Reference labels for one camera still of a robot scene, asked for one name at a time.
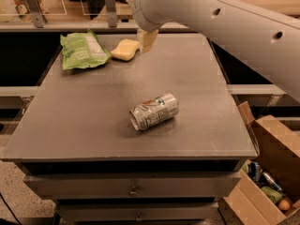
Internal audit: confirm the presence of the green rice chip bag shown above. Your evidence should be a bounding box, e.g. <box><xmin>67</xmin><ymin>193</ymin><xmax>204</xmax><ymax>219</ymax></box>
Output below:
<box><xmin>60</xmin><ymin>30</ymin><xmax>112</xmax><ymax>70</ymax></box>

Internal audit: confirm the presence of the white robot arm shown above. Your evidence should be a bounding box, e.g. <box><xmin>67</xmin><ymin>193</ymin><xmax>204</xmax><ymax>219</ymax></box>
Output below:
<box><xmin>128</xmin><ymin>0</ymin><xmax>300</xmax><ymax>101</ymax></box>

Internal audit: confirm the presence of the silver 7up can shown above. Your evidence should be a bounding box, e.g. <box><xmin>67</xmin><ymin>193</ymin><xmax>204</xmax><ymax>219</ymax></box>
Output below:
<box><xmin>129</xmin><ymin>93</ymin><xmax>179</xmax><ymax>130</ymax></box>

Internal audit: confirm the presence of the colourful snack bag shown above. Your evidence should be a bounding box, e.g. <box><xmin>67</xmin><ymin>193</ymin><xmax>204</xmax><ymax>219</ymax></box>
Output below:
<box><xmin>0</xmin><ymin>0</ymin><xmax>48</xmax><ymax>23</ymax></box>

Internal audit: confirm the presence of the dark can in box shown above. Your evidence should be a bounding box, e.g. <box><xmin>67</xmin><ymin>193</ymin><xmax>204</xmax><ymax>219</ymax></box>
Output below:
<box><xmin>248</xmin><ymin>162</ymin><xmax>261</xmax><ymax>183</ymax></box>

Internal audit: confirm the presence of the silver can in box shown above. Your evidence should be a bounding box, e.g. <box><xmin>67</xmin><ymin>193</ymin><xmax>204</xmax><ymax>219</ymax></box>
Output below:
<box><xmin>262</xmin><ymin>172</ymin><xmax>284</xmax><ymax>192</ymax></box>

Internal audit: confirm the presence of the yellow sponge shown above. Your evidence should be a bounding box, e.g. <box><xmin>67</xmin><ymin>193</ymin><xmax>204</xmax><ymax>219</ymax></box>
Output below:
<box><xmin>111</xmin><ymin>39</ymin><xmax>140</xmax><ymax>61</ymax></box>

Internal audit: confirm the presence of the upper drawer with knob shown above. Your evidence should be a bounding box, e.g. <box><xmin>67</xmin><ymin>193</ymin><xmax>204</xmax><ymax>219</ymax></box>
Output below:
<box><xmin>24</xmin><ymin>172</ymin><xmax>240</xmax><ymax>200</ymax></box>

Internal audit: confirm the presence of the drawer with knob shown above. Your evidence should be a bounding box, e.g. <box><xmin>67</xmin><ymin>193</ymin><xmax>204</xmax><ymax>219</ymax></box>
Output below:
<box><xmin>55</xmin><ymin>202</ymin><xmax>218</xmax><ymax>222</ymax></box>
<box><xmin>24</xmin><ymin>172</ymin><xmax>240</xmax><ymax>200</ymax></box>

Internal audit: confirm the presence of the lower drawer with knob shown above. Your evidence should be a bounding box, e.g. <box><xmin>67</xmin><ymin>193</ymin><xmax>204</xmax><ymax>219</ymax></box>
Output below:
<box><xmin>55</xmin><ymin>202</ymin><xmax>218</xmax><ymax>222</ymax></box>

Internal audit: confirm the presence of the cardboard box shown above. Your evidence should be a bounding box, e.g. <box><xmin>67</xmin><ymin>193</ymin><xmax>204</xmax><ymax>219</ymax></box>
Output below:
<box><xmin>225</xmin><ymin>102</ymin><xmax>300</xmax><ymax>225</ymax></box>

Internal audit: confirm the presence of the green packet in box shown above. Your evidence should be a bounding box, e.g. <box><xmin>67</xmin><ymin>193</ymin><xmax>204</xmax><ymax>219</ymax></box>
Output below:
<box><xmin>261</xmin><ymin>186</ymin><xmax>283</xmax><ymax>203</ymax></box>

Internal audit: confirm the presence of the orange fruit in box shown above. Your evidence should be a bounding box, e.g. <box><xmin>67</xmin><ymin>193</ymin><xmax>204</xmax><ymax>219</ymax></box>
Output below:
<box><xmin>277</xmin><ymin>199</ymin><xmax>291</xmax><ymax>211</ymax></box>

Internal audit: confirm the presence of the middle metal bracket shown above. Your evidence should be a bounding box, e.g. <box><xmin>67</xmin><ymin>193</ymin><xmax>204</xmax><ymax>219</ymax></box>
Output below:
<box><xmin>105</xmin><ymin>0</ymin><xmax>118</xmax><ymax>28</ymax></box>

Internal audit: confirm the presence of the metal bracket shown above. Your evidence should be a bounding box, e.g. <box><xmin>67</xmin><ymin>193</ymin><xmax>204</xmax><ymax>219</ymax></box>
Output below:
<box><xmin>26</xmin><ymin>0</ymin><xmax>47</xmax><ymax>28</ymax></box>
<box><xmin>105</xmin><ymin>0</ymin><xmax>118</xmax><ymax>28</ymax></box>

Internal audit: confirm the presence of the left metal bracket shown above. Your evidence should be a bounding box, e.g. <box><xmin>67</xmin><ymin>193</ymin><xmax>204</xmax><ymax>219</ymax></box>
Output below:
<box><xmin>26</xmin><ymin>0</ymin><xmax>47</xmax><ymax>28</ymax></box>

